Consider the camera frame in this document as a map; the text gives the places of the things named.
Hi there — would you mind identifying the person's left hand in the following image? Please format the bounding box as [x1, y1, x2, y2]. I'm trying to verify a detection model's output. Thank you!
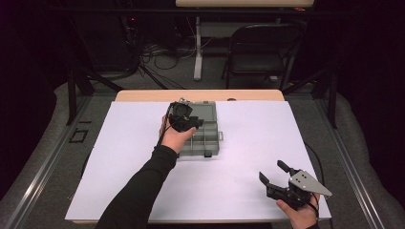
[159, 114, 198, 155]

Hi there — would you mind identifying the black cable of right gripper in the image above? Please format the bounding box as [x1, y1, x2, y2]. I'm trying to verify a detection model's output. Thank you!
[305, 142, 326, 189]

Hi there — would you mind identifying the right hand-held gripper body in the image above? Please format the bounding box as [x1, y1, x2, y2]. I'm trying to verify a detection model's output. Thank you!
[266, 169, 333, 211]

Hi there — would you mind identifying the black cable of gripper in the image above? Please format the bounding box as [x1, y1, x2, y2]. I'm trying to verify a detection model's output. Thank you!
[154, 104, 175, 151]
[305, 142, 326, 189]

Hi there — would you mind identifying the black folding chair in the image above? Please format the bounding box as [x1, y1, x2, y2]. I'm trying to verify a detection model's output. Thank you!
[221, 22, 304, 91]

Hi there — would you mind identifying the white table cover sheet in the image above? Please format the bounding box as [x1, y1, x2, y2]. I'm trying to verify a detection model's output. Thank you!
[64, 100, 332, 222]

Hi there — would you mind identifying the black metal stand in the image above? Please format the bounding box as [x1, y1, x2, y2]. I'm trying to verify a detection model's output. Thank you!
[64, 15, 124, 127]
[281, 65, 339, 130]

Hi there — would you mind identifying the wooden table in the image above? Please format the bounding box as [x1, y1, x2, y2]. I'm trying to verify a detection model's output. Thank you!
[115, 89, 286, 102]

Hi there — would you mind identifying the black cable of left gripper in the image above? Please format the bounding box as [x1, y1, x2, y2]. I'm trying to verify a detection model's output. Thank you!
[154, 104, 175, 151]

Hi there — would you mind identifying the transparent grey compartment box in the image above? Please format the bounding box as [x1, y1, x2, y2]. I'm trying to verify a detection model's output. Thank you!
[176, 100, 224, 157]

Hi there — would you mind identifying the person's right hand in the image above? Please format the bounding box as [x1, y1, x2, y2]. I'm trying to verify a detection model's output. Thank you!
[275, 193, 321, 229]

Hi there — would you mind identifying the white desk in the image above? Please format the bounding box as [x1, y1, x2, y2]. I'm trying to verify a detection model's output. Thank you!
[175, 0, 315, 82]

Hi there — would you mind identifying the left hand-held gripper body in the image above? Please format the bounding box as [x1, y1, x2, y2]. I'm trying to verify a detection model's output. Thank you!
[167, 98, 194, 134]

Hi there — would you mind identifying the metal floor rail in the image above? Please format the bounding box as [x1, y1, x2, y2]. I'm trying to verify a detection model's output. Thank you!
[312, 98, 387, 229]
[0, 94, 94, 229]

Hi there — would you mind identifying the bundle of floor cables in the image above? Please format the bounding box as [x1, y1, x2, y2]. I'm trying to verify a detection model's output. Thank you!
[139, 42, 194, 72]

